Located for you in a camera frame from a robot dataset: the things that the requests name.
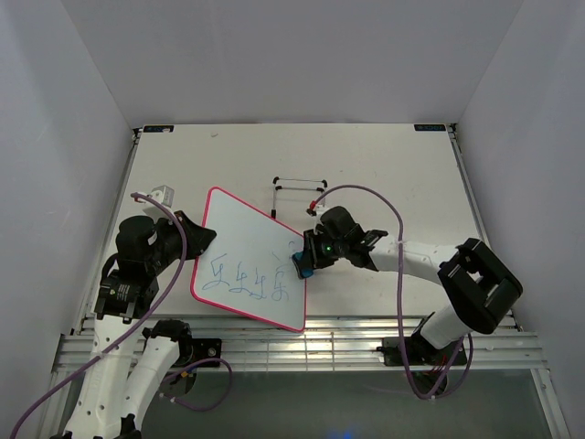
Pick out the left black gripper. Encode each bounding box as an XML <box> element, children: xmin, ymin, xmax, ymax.
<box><xmin>147</xmin><ymin>209</ymin><xmax>218</xmax><ymax>273</ymax></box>

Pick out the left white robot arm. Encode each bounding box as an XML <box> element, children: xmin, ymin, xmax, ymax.
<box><xmin>60</xmin><ymin>211</ymin><xmax>217</xmax><ymax>438</ymax></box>

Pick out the pink framed whiteboard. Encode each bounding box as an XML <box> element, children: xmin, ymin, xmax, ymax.
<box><xmin>191</xmin><ymin>187</ymin><xmax>307</xmax><ymax>332</ymax></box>

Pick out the blue table label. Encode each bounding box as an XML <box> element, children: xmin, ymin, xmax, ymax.
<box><xmin>143</xmin><ymin>125</ymin><xmax>175</xmax><ymax>134</ymax></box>
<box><xmin>413</xmin><ymin>123</ymin><xmax>447</xmax><ymax>132</ymax></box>

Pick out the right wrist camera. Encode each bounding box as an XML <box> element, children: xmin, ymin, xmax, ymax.
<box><xmin>306</xmin><ymin>200</ymin><xmax>328</xmax><ymax>222</ymax></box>

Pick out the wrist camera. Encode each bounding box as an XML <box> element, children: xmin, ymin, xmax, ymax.
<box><xmin>134</xmin><ymin>185</ymin><xmax>175</xmax><ymax>217</ymax></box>
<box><xmin>306</xmin><ymin>200</ymin><xmax>328</xmax><ymax>222</ymax></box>

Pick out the left blue table label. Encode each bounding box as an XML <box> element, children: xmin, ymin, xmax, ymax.
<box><xmin>143</xmin><ymin>125</ymin><xmax>175</xmax><ymax>134</ymax></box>

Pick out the blue whiteboard eraser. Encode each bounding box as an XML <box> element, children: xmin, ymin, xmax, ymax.
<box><xmin>292</xmin><ymin>251</ymin><xmax>314</xmax><ymax>280</ymax></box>

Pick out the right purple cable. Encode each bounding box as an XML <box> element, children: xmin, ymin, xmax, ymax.
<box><xmin>313</xmin><ymin>184</ymin><xmax>474</xmax><ymax>402</ymax></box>

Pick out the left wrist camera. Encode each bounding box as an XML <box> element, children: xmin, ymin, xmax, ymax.
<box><xmin>134</xmin><ymin>185</ymin><xmax>175</xmax><ymax>217</ymax></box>

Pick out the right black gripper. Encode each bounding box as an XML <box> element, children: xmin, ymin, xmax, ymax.
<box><xmin>298</xmin><ymin>227</ymin><xmax>347</xmax><ymax>271</ymax></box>

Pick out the aluminium frame rail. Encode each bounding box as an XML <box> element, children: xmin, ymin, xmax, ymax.
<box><xmin>50</xmin><ymin>315</ymin><xmax>549</xmax><ymax>374</ymax></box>

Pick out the purple cable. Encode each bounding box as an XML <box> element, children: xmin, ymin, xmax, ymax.
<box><xmin>313</xmin><ymin>184</ymin><xmax>474</xmax><ymax>402</ymax></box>
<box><xmin>8</xmin><ymin>190</ymin><xmax>232</xmax><ymax>434</ymax></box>

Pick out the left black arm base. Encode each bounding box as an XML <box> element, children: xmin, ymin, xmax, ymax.
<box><xmin>188</xmin><ymin>337</ymin><xmax>222</xmax><ymax>369</ymax></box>

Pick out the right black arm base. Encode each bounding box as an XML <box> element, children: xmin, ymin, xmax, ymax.
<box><xmin>372</xmin><ymin>331</ymin><xmax>472</xmax><ymax>367</ymax></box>

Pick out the black metal whiteboard stand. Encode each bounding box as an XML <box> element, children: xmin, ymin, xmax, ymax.
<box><xmin>270</xmin><ymin>177</ymin><xmax>329</xmax><ymax>220</ymax></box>

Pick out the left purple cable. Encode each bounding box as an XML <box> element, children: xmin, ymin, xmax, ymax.
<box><xmin>8</xmin><ymin>190</ymin><xmax>232</xmax><ymax>434</ymax></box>

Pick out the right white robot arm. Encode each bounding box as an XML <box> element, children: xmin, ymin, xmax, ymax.
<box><xmin>292</xmin><ymin>207</ymin><xmax>523</xmax><ymax>363</ymax></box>

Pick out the right blue table label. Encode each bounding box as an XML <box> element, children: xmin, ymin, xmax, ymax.
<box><xmin>413</xmin><ymin>123</ymin><xmax>447</xmax><ymax>132</ymax></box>

